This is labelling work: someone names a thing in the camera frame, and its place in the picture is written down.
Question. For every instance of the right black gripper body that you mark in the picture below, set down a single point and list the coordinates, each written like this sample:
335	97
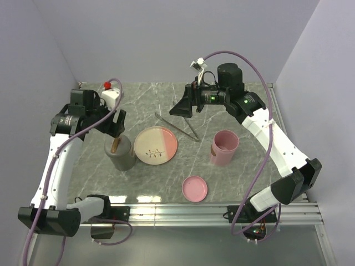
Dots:
208	95

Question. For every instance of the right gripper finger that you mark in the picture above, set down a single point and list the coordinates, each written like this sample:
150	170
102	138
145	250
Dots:
189	93
183	108

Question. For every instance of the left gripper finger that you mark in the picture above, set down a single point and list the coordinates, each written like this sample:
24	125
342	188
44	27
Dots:
121	119
117	131

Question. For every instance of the grey round lid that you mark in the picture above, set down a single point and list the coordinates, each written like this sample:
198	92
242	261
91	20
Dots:
123	150

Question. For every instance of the metal tongs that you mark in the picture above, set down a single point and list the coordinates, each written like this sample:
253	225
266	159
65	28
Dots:
181	125

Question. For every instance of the grey cylindrical container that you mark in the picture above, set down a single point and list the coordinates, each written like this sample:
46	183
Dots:
122	160

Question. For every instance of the pink round lid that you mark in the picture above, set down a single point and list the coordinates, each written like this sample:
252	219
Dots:
194	188

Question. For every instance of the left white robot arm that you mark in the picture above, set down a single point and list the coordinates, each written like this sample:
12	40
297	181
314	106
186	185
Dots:
49	212

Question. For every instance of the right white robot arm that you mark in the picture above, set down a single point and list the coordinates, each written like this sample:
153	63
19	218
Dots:
298	172

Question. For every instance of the pink and cream plate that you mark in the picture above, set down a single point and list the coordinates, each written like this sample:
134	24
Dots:
155	145

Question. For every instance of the pink cylindrical container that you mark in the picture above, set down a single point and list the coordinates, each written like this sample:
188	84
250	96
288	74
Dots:
223	147

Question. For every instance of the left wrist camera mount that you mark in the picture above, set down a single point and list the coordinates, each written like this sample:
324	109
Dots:
112	94

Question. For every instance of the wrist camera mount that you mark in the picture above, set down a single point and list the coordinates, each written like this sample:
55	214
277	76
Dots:
112	94
199	65

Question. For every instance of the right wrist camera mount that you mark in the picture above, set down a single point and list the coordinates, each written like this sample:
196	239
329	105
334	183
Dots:
199	65

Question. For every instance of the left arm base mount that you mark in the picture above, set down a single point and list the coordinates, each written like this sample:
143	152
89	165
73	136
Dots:
104	230

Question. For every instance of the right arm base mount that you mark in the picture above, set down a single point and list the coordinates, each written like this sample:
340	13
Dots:
254	226

